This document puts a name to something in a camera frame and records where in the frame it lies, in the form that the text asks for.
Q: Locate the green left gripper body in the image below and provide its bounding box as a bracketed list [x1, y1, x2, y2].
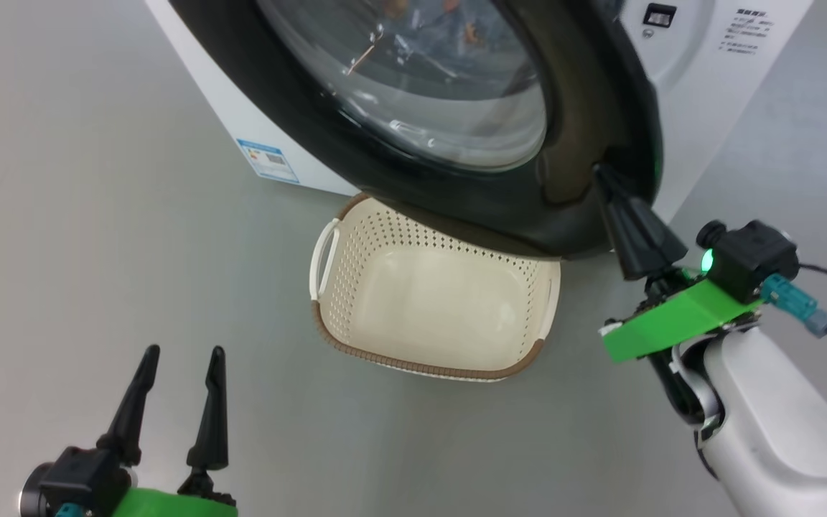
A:
[108, 472, 238, 517]

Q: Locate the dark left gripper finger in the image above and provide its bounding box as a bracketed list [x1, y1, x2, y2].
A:
[96, 345, 161, 466]
[185, 346, 230, 473]

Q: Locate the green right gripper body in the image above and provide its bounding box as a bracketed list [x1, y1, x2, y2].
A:
[599, 266, 766, 363]

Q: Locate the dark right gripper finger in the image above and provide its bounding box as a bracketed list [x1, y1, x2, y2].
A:
[593, 164, 688, 281]

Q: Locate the black round glass washer door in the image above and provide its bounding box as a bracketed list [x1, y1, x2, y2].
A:
[169, 0, 665, 259]

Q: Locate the white front-load washing machine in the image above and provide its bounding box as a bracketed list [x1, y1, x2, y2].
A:
[144, 0, 815, 223]

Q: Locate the cream perforated laundry basket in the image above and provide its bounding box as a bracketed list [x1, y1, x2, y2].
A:
[309, 192, 561, 383]

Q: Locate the blue energy label sticker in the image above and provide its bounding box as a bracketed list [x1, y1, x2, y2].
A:
[236, 138, 299, 185]

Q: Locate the teal right camera connector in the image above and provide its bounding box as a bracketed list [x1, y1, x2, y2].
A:
[760, 274, 827, 338]

